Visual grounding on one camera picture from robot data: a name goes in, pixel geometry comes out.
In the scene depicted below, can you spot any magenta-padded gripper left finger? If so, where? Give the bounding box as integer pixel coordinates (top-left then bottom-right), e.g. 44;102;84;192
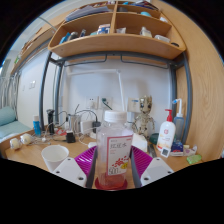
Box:
51;145;99;189

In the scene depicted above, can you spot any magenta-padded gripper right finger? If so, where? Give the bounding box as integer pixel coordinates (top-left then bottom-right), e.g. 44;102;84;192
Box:
129;145;175;188

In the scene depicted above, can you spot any clear white-capped drink bottle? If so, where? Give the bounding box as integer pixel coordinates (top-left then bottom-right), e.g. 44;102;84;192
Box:
96;110;135;190

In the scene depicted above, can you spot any white plastic cup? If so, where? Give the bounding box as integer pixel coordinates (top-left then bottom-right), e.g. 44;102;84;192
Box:
40;144;70;173

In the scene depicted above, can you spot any small blue box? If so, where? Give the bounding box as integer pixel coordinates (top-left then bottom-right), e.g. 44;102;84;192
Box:
170;141;185;154

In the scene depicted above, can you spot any small black box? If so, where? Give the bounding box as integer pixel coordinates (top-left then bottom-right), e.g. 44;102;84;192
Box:
65;130;77;144

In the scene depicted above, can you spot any white red-pump lotion bottle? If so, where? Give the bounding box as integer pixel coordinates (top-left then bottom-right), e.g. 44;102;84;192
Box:
156;108;177;151

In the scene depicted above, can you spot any green plastic item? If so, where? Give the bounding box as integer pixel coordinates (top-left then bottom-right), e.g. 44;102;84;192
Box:
186;153;204;166

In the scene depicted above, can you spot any metal cup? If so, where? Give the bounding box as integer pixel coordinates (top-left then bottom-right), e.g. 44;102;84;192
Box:
67;113;81;135

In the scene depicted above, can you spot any blue spray bottle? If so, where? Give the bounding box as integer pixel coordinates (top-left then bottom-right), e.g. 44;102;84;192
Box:
171;97;186;143

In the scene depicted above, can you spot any black plug charger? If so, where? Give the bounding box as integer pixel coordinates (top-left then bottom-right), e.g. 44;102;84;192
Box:
91;120;102;135

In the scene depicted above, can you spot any black electric shaver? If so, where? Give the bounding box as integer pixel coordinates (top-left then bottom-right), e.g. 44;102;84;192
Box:
46;108;56;136

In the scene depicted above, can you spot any small tree creature figurine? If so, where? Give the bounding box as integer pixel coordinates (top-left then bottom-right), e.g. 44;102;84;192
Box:
132;95;156;136

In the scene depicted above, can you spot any small blue white-capped bottle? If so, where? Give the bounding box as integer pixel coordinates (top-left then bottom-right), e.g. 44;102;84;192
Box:
32;114;43;137

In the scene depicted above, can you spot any teal bed mattress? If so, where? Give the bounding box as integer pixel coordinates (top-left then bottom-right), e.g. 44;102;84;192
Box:
0;105;32;140

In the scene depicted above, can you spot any wooden shelf unit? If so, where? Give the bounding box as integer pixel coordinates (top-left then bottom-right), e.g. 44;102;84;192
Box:
47;0;187;61

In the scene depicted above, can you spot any white wall socket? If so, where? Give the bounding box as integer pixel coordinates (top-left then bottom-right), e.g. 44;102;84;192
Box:
99;96;113;110
86;96;100;110

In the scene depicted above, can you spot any grey metal desk frame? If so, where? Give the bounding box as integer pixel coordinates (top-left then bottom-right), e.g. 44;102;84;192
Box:
37;49;194;145

